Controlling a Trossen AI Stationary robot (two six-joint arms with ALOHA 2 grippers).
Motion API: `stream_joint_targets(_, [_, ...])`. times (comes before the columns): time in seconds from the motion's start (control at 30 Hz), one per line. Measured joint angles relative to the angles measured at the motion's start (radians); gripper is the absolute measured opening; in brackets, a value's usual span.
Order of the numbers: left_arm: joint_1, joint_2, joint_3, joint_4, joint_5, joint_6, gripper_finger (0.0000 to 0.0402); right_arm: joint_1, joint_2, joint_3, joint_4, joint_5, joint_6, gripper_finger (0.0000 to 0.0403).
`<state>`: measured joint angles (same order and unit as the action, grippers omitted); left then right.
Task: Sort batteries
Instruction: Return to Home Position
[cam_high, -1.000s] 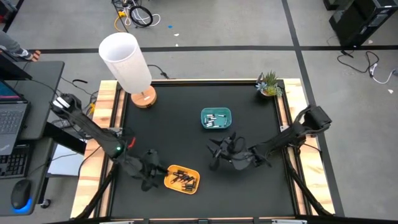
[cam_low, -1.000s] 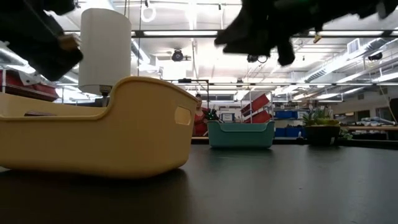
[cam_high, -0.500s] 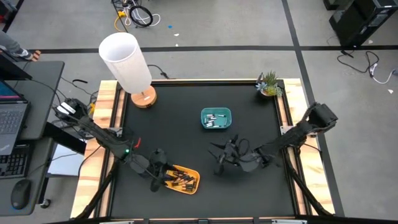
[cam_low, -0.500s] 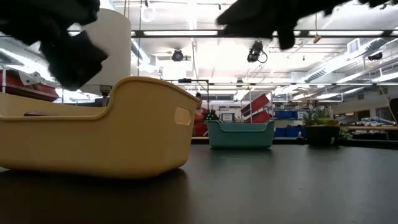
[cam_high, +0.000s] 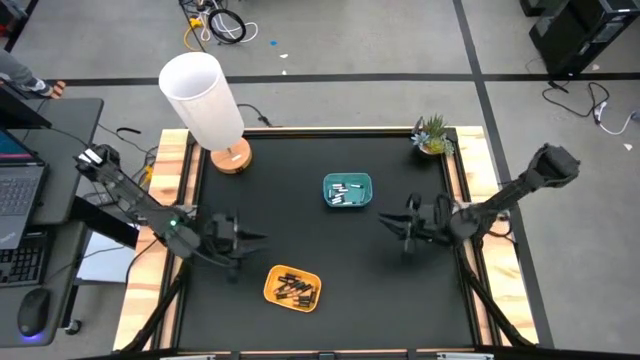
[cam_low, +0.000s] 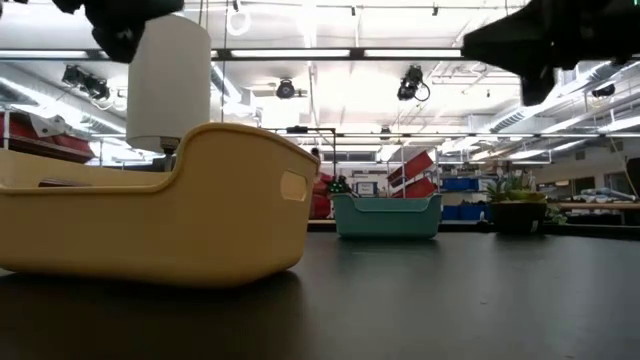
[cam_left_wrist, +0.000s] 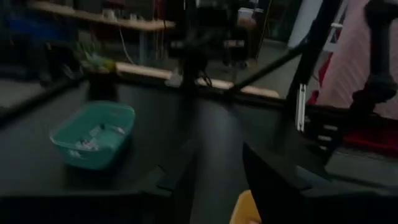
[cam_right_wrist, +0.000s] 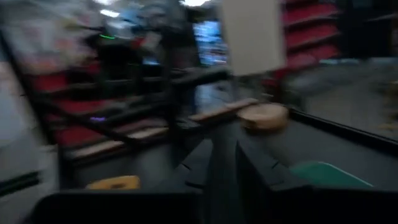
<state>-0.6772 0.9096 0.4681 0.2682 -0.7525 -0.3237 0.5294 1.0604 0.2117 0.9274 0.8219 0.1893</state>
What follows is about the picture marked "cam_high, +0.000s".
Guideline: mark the black flat panel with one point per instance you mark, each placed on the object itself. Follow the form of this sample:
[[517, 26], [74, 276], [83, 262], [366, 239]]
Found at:
[[100, 220]]

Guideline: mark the black keyboard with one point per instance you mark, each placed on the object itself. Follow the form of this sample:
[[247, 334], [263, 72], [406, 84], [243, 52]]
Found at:
[[20, 262]]

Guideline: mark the yellow plastic tray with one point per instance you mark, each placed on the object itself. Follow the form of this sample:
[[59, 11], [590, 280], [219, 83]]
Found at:
[[272, 302]]

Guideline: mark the white board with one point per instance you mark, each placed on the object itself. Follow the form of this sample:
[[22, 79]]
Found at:
[[105, 262]]

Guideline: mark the black aluminium table frame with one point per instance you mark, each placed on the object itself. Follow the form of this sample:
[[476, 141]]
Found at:
[[350, 132]]

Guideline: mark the black computer tower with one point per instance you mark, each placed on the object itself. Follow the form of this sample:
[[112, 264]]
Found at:
[[575, 35]]

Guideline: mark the black monitor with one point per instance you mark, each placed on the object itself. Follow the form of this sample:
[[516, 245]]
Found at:
[[15, 110]]

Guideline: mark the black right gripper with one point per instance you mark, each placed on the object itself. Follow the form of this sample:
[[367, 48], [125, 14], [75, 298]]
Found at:
[[430, 225]]

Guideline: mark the black table mat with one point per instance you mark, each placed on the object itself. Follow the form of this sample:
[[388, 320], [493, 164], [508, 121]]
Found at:
[[350, 290]]

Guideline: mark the black desk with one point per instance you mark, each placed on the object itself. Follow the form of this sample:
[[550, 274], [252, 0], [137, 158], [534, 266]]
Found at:
[[60, 140]]

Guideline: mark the grey laptop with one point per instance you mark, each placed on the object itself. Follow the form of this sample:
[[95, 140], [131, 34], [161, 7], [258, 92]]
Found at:
[[20, 195]]

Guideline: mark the black computer mouse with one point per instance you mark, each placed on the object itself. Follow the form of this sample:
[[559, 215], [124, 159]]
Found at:
[[34, 310]]

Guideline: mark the teal plastic tray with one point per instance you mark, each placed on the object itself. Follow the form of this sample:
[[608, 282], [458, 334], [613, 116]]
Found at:
[[367, 195]]

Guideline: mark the silver edge bracket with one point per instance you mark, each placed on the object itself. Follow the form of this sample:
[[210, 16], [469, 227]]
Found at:
[[465, 356], [187, 357]]

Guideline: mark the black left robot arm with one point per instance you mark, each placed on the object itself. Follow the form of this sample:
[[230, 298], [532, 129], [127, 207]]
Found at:
[[125, 192]]

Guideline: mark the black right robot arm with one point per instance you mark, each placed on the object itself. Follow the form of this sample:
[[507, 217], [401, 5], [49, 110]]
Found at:
[[515, 192]]

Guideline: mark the black desk caster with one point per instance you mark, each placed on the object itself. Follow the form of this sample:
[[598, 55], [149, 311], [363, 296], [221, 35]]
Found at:
[[73, 327]]

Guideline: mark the orange black striped marker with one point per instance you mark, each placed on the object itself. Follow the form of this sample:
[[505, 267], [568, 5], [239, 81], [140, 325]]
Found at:
[[59, 89]]

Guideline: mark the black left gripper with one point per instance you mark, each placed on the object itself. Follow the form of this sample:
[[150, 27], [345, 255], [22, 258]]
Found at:
[[222, 237]]

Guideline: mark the small potted succulent plant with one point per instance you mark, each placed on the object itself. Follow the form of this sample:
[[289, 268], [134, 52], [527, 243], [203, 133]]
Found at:
[[434, 142]]

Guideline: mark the person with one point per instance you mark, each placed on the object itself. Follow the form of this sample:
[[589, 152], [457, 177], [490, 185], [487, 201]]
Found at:
[[15, 70]]

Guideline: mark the white shade wooden table lamp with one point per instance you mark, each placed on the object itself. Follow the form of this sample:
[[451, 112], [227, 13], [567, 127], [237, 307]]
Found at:
[[200, 100]]

